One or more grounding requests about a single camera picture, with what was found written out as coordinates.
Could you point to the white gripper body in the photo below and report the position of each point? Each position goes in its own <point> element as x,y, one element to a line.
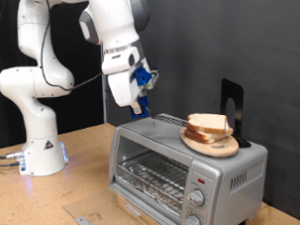
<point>124,88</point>

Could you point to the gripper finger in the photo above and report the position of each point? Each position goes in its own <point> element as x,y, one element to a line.
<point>137,108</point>

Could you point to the blue spatula grip block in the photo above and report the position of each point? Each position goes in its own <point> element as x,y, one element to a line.
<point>143,102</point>

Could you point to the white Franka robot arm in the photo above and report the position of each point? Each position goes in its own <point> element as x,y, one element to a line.
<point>35,129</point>

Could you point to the silver oven knob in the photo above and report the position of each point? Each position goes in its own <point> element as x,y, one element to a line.
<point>192,222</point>
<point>196,198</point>

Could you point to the silver toaster oven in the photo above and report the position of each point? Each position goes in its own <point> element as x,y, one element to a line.
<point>244,165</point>

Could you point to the metal pole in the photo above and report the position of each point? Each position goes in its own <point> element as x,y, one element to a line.
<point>105,107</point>

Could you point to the round wooden plate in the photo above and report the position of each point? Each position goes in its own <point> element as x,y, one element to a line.
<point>210,150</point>

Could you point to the foil-lined crumb tray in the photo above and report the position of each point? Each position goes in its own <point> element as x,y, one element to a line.
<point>149,195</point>

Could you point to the clear acrylic stopper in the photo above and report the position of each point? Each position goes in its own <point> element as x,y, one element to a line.
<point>226,136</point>

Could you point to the black metal bookend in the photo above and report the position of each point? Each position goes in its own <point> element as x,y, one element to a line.
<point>231,88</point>

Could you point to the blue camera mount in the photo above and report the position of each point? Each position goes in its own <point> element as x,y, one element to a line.
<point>142,75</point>

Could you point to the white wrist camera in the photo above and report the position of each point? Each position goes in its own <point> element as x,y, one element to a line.
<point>153,80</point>

